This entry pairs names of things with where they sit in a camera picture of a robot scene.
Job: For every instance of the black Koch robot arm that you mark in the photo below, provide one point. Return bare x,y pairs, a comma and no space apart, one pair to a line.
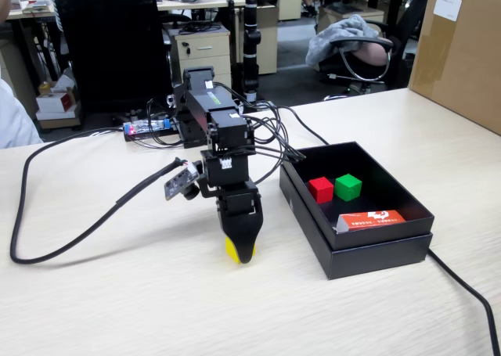
199,101

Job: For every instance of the blue controller circuit board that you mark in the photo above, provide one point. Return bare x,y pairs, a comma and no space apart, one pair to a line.
148,126

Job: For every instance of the white red small carton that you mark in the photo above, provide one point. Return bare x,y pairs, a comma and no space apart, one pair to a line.
52,102

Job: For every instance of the black cardboard box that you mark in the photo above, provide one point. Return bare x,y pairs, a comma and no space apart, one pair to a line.
383,236

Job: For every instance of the grey fleece blanket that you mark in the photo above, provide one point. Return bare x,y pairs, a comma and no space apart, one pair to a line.
340,35

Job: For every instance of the orange matchbox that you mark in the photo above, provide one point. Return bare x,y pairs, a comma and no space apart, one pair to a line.
372,220

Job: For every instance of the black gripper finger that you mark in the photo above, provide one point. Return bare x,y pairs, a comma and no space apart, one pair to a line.
244,234

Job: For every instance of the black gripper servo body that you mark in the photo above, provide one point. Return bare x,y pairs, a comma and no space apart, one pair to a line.
238,202

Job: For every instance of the green wooden cube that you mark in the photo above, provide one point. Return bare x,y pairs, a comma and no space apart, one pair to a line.
348,188

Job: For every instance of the red wooden cube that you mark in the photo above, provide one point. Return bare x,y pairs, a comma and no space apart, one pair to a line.
321,189

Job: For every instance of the small yellow bottle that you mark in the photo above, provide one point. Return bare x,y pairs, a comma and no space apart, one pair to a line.
45,87

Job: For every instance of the beige drawer pedestal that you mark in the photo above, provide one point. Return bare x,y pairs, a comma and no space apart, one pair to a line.
203,55

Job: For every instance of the yellow wooden cube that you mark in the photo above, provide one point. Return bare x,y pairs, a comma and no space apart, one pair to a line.
231,250

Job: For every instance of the black box lid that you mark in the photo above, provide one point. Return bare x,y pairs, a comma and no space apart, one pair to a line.
379,260

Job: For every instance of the thick black segmented pole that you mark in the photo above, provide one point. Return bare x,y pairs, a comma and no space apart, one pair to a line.
251,58

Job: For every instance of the thin black stand pole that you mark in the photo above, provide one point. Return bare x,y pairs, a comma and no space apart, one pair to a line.
233,39

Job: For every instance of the large brown cardboard carton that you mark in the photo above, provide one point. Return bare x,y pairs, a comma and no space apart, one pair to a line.
462,58

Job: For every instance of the black chrome office chair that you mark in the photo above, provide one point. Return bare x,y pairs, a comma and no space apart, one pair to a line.
407,27

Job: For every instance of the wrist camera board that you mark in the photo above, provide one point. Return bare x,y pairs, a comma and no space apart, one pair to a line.
178,182

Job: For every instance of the black mesh office chair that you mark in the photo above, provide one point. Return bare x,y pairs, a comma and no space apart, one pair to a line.
113,39

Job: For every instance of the person in white shirt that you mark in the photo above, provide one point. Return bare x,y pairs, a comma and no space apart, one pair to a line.
15,121

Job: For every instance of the tall beige desk cabinet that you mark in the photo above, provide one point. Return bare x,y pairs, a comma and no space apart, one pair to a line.
268,39

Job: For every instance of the beige side cabinet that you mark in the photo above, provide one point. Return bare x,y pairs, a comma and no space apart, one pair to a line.
19,86

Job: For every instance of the pink seat cushion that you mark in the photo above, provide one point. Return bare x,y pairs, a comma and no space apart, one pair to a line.
372,55

